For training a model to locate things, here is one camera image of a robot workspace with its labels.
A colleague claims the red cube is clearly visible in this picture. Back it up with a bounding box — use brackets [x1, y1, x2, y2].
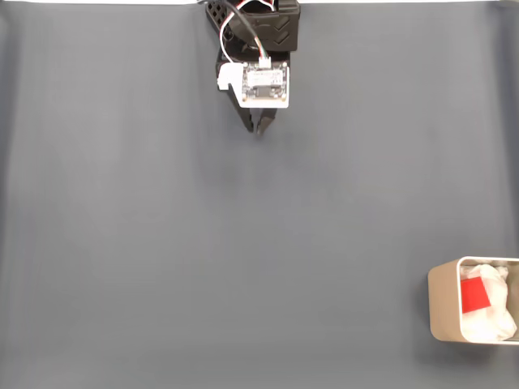
[460, 276, 492, 314]

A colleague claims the beige open-top box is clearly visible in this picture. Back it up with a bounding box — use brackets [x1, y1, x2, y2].
[427, 255, 519, 346]

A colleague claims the dark grey table mat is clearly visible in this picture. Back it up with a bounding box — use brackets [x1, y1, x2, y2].
[0, 2, 519, 389]

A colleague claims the white crumpled cloth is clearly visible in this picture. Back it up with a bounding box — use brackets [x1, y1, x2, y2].
[461, 263, 518, 343]

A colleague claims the white red servo cable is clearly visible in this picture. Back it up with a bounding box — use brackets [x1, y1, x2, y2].
[217, 0, 281, 62]

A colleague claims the black camera cable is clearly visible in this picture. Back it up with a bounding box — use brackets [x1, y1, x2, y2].
[225, 0, 272, 62]

